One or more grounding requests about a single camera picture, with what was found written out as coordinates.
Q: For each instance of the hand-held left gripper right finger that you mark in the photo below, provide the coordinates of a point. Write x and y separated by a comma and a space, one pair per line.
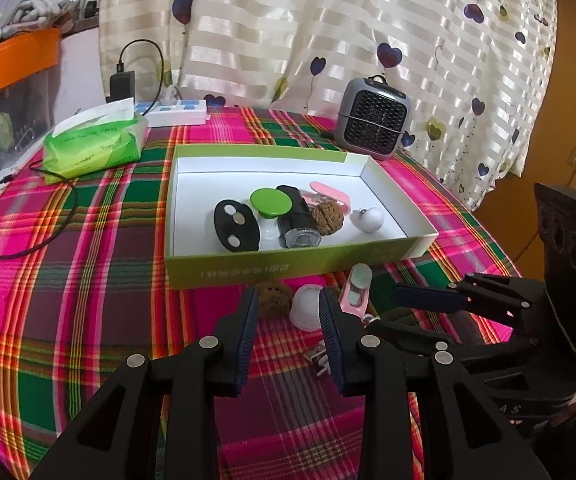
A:
332, 335

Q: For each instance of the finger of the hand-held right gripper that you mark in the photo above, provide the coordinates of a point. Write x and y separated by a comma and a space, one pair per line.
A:
428, 296
408, 334

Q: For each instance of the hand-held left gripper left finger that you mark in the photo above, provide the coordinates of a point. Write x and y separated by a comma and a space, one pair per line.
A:
247, 330

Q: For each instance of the white dome cap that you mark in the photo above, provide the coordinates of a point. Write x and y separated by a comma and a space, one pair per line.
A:
307, 307

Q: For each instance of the brown walnut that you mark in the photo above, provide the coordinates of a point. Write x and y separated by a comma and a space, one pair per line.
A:
329, 217
274, 300

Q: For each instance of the white ball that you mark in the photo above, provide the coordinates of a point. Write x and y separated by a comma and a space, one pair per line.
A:
370, 219

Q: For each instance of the black oval magnet holder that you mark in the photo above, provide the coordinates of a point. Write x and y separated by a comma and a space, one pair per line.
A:
245, 232

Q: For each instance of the green mushroom lamp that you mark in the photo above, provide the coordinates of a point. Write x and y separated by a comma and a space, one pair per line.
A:
270, 200

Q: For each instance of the green cardboard box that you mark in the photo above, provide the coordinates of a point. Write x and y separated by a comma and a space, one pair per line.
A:
198, 185

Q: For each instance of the metal plug adapter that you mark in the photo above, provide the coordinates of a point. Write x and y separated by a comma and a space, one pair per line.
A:
318, 357

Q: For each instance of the pink clip on table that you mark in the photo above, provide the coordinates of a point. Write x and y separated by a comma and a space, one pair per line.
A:
355, 290

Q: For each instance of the black rectangular device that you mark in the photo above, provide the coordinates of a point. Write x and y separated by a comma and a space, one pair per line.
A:
295, 217

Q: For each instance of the pink clip in box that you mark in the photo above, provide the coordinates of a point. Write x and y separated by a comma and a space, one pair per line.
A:
335, 192

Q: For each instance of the plaid tablecloth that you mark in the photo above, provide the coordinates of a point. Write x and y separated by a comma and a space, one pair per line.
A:
93, 285

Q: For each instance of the grey desktop heater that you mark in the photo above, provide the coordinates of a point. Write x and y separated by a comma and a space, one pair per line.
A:
373, 120

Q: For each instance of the white blue power strip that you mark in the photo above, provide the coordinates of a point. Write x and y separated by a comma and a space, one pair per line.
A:
178, 116

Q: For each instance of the green tissue pack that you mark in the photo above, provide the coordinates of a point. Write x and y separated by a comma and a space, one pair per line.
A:
93, 150

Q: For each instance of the white plug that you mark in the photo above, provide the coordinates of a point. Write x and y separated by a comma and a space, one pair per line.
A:
170, 96

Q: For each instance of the black power adapter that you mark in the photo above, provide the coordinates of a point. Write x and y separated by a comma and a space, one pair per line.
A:
122, 87

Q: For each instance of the striped heart print curtain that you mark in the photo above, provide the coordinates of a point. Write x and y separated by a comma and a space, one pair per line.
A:
278, 20

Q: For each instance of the clear storage bin orange lid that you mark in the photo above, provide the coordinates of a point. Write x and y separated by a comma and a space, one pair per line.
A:
13, 57

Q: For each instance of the white plastic bags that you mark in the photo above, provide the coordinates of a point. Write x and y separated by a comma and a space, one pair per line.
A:
38, 7

